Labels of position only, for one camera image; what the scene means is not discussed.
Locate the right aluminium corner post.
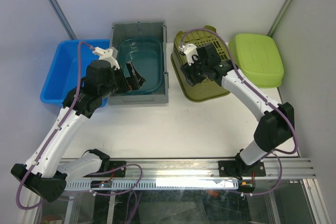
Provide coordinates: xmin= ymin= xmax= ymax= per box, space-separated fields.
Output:
xmin=267 ymin=0 xmax=293 ymax=37

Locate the olive green slotted basket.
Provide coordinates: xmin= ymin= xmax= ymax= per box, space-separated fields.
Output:
xmin=171 ymin=25 xmax=229 ymax=102

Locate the aluminium corner post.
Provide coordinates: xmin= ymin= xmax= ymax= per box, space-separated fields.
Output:
xmin=47 ymin=0 xmax=77 ymax=40
xmin=267 ymin=0 xmax=293 ymax=37

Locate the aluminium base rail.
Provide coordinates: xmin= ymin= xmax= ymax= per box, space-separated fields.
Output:
xmin=59 ymin=157 xmax=316 ymax=183

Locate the left aluminium corner post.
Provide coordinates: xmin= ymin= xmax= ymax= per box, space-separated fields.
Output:
xmin=47 ymin=0 xmax=77 ymax=40

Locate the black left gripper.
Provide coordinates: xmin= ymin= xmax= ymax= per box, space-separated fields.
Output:
xmin=100 ymin=61 xmax=145 ymax=99

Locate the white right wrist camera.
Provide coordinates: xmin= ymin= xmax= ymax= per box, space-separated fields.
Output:
xmin=179 ymin=44 xmax=198 ymax=66

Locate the grey plastic crate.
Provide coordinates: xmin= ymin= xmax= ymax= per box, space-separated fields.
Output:
xmin=109 ymin=21 xmax=169 ymax=105

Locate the teal transparent tub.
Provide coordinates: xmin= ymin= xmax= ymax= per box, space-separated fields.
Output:
xmin=117 ymin=38 xmax=164 ymax=95

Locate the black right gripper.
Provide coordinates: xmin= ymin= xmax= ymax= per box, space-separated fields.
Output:
xmin=180 ymin=54 xmax=208 ymax=87

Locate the white slotted cable duct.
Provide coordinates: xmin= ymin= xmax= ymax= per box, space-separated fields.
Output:
xmin=66 ymin=178 xmax=238 ymax=191

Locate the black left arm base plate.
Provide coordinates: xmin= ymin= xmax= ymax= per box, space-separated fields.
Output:
xmin=85 ymin=160 xmax=127 ymax=178

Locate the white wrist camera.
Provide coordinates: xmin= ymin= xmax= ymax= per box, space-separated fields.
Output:
xmin=179 ymin=44 xmax=198 ymax=66
xmin=92 ymin=47 xmax=120 ymax=69

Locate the lime green plastic basin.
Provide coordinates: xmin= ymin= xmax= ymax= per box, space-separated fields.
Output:
xmin=228 ymin=34 xmax=284 ymax=88

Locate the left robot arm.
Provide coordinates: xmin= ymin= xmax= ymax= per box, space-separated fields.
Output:
xmin=11 ymin=60 xmax=145 ymax=202

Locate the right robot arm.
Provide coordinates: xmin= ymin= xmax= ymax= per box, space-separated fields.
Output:
xmin=179 ymin=43 xmax=294 ymax=179

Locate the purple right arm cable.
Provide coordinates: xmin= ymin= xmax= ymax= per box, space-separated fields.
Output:
xmin=180 ymin=28 xmax=300 ymax=197

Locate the blue plastic tub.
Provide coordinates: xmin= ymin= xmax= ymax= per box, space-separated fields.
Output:
xmin=40 ymin=39 xmax=110 ymax=107

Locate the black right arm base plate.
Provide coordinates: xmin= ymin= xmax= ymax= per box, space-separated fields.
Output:
xmin=218 ymin=160 xmax=266 ymax=179

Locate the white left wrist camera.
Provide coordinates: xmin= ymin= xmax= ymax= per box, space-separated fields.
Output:
xmin=92 ymin=47 xmax=120 ymax=69

